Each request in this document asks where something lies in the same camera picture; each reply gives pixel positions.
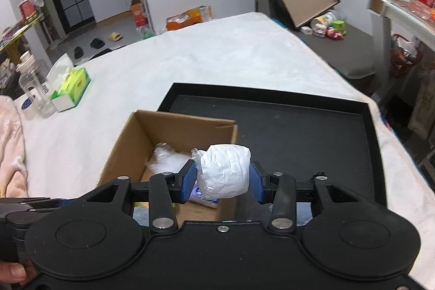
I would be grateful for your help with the orange cardboard carton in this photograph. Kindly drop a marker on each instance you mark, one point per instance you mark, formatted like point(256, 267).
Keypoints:
point(138, 13)

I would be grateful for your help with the person's left hand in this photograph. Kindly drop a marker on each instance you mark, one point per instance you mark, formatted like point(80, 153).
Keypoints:
point(13, 272)

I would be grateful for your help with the pink blanket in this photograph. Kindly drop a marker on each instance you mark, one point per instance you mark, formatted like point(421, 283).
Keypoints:
point(10, 140)

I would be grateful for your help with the white side table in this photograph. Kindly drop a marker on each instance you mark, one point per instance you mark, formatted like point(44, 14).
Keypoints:
point(387, 8)

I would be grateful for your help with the black slipper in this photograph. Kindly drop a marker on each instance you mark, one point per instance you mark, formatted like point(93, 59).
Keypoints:
point(79, 52)
point(97, 43)

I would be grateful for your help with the orange plastic bag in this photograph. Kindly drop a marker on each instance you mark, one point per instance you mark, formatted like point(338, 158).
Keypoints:
point(187, 18)

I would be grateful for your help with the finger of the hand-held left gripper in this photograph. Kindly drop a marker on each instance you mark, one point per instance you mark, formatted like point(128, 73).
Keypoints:
point(47, 203)

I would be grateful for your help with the red toy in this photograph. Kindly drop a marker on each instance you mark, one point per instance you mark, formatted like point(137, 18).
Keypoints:
point(334, 34)

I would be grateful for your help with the clear plastic white packet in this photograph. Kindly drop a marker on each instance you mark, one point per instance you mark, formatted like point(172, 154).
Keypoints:
point(166, 161)

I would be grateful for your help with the black tray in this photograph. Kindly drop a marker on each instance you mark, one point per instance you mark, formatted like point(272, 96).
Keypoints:
point(299, 140)

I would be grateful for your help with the yellow slipper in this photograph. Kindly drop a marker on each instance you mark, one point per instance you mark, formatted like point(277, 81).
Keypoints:
point(115, 36)

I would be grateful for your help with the green tissue box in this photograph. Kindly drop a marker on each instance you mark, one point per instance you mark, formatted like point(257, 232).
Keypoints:
point(73, 86)

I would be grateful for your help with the brown cardboard box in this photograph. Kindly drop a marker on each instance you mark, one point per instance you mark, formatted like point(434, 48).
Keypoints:
point(136, 140)

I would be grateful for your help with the white soft roll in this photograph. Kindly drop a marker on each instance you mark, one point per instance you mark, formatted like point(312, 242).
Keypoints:
point(224, 171)

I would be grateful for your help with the red basket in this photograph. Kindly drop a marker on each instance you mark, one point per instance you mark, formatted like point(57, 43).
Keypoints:
point(406, 59)

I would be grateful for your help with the green toy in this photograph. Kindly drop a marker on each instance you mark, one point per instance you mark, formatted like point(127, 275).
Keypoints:
point(340, 25)

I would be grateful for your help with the grey low platform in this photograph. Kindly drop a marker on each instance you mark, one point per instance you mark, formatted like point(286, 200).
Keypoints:
point(340, 52)

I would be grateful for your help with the clear plastic bottle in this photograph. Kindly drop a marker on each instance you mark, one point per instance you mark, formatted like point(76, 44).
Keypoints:
point(37, 86)

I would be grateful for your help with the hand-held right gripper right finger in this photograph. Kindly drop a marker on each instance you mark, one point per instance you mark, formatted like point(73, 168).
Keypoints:
point(255, 185)

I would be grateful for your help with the white jar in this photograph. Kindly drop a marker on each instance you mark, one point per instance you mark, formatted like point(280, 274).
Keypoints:
point(323, 20)

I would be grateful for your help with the beige hanging cloth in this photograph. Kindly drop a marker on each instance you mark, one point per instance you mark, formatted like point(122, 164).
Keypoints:
point(423, 106)

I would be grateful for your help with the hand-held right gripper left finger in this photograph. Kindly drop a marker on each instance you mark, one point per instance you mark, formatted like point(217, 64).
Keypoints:
point(188, 184)

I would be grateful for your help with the white tape roll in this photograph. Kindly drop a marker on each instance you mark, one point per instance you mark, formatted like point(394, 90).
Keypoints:
point(34, 112)

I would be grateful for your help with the cluttered shelf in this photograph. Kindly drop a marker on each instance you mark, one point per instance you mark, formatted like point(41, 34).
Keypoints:
point(20, 28)

